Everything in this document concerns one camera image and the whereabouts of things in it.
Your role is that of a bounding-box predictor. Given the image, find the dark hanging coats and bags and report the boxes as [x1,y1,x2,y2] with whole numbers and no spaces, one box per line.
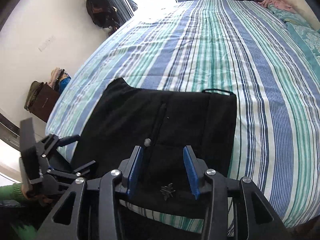
[86,0,120,33]

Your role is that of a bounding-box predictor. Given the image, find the teal floral pillow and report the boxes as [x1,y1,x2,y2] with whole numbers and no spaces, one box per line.
[286,22,319,76]

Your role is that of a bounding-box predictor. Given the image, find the dark brown dresser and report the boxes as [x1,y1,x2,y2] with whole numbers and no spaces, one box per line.
[29,83,60,123]

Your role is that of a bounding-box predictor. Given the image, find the green sleeve forearm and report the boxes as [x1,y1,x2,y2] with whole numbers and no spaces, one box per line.
[0,183,28,202]

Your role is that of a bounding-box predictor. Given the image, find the colourful clothes pile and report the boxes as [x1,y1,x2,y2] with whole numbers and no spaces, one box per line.
[48,67,71,94]

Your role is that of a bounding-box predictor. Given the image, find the black pants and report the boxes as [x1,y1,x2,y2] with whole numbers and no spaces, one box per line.
[71,78,237,218]

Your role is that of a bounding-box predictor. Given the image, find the striped blue green bed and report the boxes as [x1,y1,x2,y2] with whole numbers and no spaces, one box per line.
[46,0,319,227]

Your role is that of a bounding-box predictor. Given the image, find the olive cloth on dresser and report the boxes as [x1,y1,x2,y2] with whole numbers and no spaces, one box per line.
[24,81,44,111]

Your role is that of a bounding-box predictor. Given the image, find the cream padded headboard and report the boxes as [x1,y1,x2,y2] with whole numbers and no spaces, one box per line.
[286,0,319,30]

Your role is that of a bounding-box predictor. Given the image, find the white wall switch plate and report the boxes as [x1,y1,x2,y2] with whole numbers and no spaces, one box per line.
[38,36,55,52]

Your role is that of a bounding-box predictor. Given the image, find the pink garment on bed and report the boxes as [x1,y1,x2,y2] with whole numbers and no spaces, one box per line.
[258,0,296,14]

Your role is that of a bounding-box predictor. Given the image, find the person left hand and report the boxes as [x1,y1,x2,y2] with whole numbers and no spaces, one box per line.
[21,184,54,205]

